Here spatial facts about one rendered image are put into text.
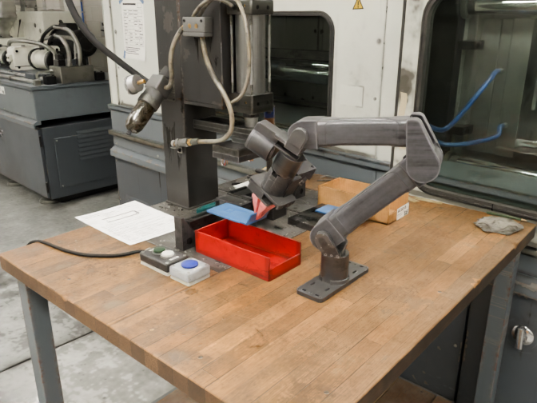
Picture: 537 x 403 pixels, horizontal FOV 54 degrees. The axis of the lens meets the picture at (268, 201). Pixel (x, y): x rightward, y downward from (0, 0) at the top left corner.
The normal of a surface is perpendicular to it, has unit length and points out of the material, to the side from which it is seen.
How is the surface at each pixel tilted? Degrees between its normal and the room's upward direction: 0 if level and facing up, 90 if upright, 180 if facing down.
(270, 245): 90
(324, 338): 0
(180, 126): 90
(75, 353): 0
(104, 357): 0
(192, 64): 90
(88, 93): 90
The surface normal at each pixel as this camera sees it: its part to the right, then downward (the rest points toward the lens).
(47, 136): 0.71, 0.23
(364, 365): 0.00, -0.94
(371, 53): -0.70, 0.24
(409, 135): -0.36, 0.31
